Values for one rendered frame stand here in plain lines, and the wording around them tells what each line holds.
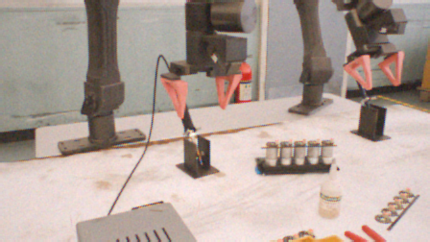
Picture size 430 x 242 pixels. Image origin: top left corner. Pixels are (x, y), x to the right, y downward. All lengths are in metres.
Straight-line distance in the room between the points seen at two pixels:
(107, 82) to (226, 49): 0.35
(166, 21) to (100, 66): 2.52
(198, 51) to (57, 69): 2.64
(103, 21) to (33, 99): 2.49
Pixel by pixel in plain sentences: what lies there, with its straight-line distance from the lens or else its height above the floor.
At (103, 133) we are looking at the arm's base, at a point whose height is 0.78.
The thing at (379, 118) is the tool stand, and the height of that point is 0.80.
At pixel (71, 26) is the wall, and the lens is 3.24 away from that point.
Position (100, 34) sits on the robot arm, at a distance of 0.87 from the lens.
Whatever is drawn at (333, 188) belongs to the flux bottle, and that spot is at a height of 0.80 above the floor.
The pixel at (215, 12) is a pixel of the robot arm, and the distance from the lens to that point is 0.67.
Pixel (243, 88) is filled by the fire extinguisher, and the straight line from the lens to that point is 3.55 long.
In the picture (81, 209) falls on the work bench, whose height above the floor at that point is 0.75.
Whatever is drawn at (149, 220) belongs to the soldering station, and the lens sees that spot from 0.47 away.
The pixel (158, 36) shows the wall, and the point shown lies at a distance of 3.37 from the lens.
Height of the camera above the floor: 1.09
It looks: 18 degrees down
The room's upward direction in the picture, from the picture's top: straight up
